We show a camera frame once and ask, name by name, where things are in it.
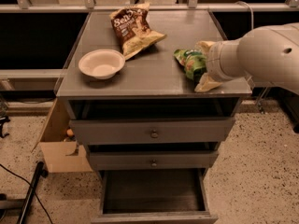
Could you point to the white paper bowl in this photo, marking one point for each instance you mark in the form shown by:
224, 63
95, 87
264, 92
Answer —
101, 63

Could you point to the metal rail frame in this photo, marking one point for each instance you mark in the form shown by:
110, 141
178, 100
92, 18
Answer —
46, 7

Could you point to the grey top drawer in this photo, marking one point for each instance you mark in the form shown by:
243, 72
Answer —
150, 131

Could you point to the grey middle drawer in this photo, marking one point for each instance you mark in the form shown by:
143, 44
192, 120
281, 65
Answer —
152, 160

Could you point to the brown chip bag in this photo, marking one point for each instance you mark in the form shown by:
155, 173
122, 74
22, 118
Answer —
132, 29

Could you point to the orange ball in box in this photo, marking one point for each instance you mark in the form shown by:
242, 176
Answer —
69, 133

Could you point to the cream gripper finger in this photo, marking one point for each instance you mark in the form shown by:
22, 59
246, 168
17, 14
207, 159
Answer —
204, 46
206, 83

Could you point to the green rice chip bag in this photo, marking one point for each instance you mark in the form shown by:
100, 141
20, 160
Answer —
193, 61

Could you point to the black stand leg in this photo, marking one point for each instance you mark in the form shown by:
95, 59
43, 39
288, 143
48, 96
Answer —
39, 171

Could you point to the cardboard box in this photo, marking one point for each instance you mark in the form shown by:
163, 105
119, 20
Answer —
60, 154

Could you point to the grey drawer cabinet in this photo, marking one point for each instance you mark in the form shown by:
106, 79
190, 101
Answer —
149, 116

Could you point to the grey drawer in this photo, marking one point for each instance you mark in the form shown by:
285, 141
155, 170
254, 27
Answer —
150, 131
174, 196
152, 160

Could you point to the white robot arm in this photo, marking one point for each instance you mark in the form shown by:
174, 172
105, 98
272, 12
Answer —
270, 53

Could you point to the grey bottom drawer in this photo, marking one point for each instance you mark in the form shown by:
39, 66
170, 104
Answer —
174, 196

